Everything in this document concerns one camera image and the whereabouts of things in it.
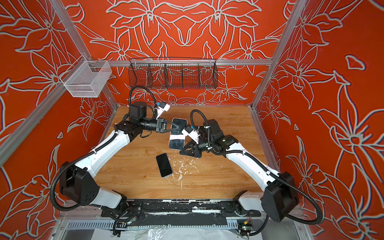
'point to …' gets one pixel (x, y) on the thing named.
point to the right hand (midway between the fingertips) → (180, 152)
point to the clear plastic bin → (86, 78)
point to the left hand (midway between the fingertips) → (177, 127)
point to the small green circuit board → (245, 224)
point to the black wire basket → (172, 73)
